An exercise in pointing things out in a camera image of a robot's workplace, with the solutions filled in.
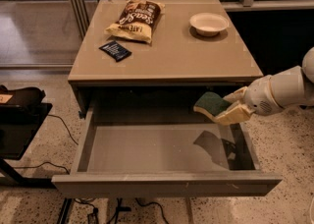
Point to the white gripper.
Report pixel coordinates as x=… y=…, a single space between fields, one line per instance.
x=259 y=97

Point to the grey drawer cabinet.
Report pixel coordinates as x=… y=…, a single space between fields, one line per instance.
x=176 y=55

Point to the white bowl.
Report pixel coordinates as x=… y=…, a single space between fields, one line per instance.
x=208 y=24

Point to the black bag with label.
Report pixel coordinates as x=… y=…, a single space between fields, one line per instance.
x=24 y=97

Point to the green and yellow sponge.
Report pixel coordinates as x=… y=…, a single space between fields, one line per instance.
x=211 y=104

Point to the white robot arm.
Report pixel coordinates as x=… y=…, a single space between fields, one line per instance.
x=295 y=86

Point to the open grey top drawer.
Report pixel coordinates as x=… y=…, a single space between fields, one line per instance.
x=162 y=152

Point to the black power adapter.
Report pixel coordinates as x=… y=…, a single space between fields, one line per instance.
x=92 y=218

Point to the black side table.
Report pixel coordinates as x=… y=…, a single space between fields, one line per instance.
x=14 y=141

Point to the brown chip bag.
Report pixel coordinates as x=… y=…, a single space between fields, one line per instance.
x=137 y=21

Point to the small black snack packet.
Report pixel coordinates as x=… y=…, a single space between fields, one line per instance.
x=115 y=50

